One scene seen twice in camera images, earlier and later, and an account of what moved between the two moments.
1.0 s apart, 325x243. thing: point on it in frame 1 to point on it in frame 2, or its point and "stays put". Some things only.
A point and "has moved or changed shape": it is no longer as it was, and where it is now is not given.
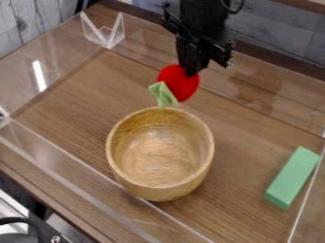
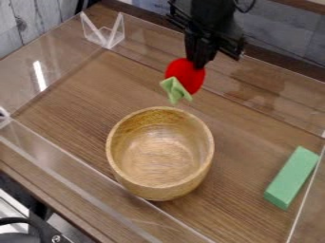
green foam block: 286,185 stays put
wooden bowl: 160,151 stays put
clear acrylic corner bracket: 104,36 stays put
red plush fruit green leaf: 175,86 has moved or changed shape
